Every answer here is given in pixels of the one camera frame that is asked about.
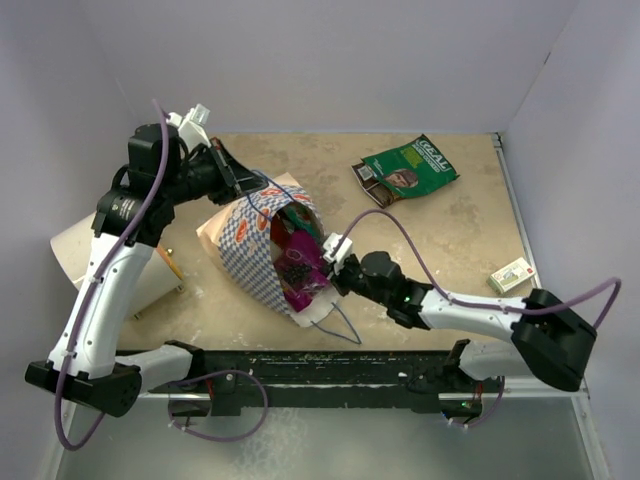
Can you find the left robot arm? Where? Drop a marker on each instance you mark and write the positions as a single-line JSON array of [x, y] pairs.
[[162, 172]]

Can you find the purple snack bag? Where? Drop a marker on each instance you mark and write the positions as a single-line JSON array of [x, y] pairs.
[[300, 270]]

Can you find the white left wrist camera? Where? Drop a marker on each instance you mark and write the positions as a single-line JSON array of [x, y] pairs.
[[191, 126]]

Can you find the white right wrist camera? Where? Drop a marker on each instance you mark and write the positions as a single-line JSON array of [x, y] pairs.
[[336, 249]]

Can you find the brown snack bag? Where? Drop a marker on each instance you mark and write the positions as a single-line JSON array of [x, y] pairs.
[[382, 195]]

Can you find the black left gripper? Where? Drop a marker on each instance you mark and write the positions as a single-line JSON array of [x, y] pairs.
[[234, 178]]

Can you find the teal snack packet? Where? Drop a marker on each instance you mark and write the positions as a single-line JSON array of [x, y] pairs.
[[301, 218]]

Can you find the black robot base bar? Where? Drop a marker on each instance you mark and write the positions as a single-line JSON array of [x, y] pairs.
[[420, 381]]

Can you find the green chips bag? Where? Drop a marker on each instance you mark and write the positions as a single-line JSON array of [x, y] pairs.
[[413, 170]]

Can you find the small white green box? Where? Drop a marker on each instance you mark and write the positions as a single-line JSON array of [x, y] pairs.
[[511, 276]]

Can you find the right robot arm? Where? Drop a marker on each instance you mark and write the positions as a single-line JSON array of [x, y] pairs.
[[535, 335]]

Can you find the checkered paper snack bag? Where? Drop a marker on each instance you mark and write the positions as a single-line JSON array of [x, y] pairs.
[[248, 235]]

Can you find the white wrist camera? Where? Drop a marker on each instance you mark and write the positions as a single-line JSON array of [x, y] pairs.
[[191, 126], [336, 249]]

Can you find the white curved board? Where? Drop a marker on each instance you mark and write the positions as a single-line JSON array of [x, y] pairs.
[[160, 278]]

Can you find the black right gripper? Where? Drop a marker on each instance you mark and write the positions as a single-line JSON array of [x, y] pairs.
[[337, 279]]

